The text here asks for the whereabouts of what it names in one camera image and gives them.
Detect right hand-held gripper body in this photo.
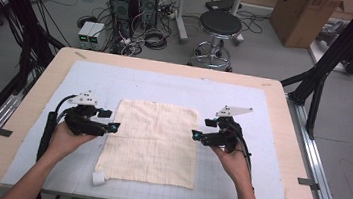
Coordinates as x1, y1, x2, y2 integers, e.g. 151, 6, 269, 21
198, 102, 255, 156

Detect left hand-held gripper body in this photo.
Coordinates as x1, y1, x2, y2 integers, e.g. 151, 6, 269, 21
61, 87, 114, 140

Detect cream patterned cloth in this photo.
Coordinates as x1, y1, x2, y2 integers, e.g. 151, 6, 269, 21
90, 95, 205, 198

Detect person's left hand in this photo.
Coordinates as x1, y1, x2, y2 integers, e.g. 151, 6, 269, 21
43, 119, 102, 172

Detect person's right hand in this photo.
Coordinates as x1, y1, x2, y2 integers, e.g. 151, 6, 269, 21
206, 143, 257, 191

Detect white grid foam mat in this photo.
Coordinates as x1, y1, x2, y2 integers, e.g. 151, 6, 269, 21
0, 52, 305, 199

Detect white power supply unit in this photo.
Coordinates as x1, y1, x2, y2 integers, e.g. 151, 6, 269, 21
86, 21, 108, 52
76, 20, 97, 51

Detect grey tape strip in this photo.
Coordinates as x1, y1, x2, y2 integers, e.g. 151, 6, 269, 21
0, 128, 14, 139
296, 177, 321, 192

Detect black round stool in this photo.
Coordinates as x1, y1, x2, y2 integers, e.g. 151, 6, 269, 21
187, 6, 247, 74

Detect large black computer tower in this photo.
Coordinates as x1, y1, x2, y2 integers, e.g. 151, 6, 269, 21
103, 0, 141, 56

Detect black flat case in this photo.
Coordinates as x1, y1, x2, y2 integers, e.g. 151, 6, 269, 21
204, 0, 244, 15

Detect slim black computer tower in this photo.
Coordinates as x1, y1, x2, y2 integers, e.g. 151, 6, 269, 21
136, 0, 161, 32

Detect brown cardboard box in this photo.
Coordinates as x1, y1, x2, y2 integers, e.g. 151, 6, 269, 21
266, 0, 347, 54

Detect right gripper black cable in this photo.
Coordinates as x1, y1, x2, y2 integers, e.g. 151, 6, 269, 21
227, 124, 263, 194

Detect coiled black cable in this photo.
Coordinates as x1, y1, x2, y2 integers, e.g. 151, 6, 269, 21
141, 26, 170, 52

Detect black metal frame strut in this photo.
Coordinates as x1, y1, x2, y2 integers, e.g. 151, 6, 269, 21
274, 0, 353, 145

